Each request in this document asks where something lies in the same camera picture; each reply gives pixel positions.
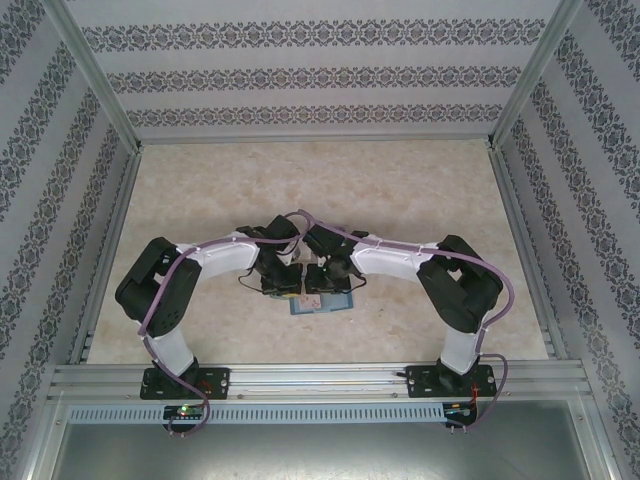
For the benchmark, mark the teal card holder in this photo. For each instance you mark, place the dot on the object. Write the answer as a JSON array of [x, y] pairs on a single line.
[[337, 304]]

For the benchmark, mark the pink white card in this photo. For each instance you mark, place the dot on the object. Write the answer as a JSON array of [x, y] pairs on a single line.
[[310, 301]]

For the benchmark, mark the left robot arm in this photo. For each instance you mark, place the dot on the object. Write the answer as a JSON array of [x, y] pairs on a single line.
[[225, 260]]

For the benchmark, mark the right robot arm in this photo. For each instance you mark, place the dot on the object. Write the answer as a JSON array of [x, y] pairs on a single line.
[[390, 260]]

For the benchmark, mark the left controller board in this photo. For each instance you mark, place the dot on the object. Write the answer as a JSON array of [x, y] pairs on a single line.
[[185, 411]]

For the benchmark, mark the controller board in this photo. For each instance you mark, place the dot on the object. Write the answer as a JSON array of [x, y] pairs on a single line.
[[185, 411], [457, 408]]

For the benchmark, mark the grey metal panel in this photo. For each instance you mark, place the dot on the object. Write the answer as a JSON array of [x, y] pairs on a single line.
[[320, 450]]

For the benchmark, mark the right controller board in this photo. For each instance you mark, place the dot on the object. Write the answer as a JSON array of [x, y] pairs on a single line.
[[457, 408]]

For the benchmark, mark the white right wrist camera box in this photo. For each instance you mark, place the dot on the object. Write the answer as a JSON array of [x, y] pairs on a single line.
[[320, 260]]

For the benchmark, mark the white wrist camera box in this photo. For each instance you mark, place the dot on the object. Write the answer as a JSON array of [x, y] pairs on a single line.
[[320, 260], [290, 257]]

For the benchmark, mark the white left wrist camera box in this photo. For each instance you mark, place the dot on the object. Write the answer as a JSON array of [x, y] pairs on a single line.
[[290, 257]]

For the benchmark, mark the aluminium mounting rail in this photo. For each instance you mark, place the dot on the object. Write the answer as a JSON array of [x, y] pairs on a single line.
[[320, 382]]

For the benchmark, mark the aluminium frame cross beam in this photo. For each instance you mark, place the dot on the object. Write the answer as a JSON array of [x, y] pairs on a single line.
[[315, 138]]

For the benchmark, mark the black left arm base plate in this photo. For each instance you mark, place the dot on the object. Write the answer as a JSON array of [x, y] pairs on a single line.
[[217, 380]]

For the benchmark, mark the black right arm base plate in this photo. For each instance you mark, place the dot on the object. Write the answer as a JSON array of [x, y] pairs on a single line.
[[420, 382]]

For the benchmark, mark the aluminium table side rail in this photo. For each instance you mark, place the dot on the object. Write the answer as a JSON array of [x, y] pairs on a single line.
[[121, 200], [512, 200]]

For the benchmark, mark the aluminium frame post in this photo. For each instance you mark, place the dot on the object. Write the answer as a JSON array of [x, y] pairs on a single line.
[[101, 80], [527, 80]]

